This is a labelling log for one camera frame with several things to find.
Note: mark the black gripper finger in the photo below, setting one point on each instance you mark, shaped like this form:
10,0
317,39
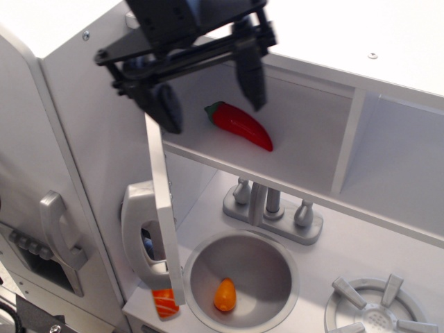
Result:
161,104
250,76

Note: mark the grey stove burner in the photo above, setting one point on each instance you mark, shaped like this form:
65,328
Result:
374,305

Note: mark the white toy kitchen cabinet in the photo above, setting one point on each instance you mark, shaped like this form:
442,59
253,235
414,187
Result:
355,112

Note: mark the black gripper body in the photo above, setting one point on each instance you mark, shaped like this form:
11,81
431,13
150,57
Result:
175,38

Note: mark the grey toy faucet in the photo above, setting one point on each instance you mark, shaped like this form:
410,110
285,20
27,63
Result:
264,208

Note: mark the salmon sushi toy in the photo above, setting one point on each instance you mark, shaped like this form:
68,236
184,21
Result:
165,304

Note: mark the orange toy carrot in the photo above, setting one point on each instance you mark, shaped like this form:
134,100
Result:
225,297

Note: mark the white microwave door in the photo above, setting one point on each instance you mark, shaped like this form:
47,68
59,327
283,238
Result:
164,208

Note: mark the red toy chili pepper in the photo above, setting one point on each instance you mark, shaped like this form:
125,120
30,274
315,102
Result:
234,120

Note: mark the grey ice dispenser panel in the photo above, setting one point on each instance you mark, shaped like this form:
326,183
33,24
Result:
39,259

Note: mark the round grey sink bowl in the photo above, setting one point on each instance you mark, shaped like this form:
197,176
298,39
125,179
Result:
264,274

